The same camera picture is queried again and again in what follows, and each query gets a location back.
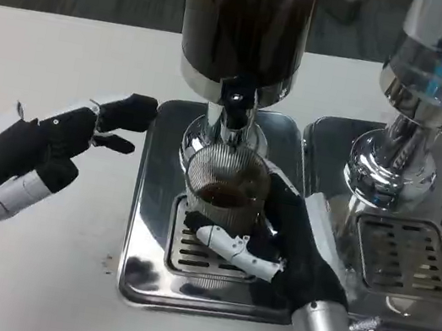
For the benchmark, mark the steel drip tray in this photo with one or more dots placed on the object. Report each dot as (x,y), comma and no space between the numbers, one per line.
(154,205)
(335,151)

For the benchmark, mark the steel slotted drain grid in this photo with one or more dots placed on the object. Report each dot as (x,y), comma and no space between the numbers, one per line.
(196,257)
(402,257)

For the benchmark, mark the clear chrome drink dispenser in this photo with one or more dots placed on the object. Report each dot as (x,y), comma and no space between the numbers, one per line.
(428,60)

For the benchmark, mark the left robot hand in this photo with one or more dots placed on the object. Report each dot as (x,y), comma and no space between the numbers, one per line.
(26,152)

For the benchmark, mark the clear ribbed glass cup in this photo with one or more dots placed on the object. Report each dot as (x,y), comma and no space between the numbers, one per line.
(225,166)

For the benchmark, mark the dark drink dispenser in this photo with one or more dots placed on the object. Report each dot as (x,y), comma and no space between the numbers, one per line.
(246,20)

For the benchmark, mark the dark box with red patch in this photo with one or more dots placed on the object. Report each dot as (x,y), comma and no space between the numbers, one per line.
(344,3)

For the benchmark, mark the black dispenser tap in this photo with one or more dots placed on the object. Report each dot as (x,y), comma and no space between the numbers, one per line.
(237,100)

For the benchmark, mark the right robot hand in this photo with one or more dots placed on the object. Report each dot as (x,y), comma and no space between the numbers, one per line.
(306,266)

